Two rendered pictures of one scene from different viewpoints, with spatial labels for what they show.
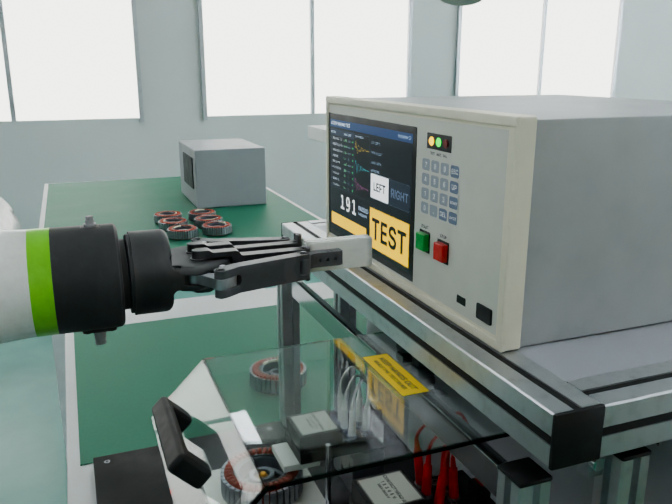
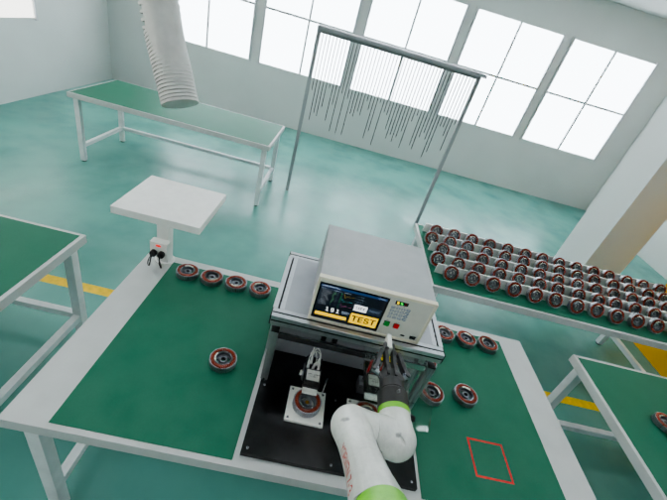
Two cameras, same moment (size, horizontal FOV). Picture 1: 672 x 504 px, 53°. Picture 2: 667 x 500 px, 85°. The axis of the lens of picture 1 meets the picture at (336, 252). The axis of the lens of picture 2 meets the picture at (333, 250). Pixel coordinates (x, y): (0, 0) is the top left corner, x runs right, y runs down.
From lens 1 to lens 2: 138 cm
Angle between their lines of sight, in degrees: 68
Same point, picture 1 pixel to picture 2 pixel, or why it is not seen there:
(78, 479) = (242, 463)
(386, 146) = (368, 299)
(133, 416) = (203, 426)
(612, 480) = not seen: hidden behind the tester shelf
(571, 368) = (427, 340)
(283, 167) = not seen: outside the picture
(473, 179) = (416, 313)
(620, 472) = not seen: hidden behind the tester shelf
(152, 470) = (265, 434)
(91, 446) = (218, 451)
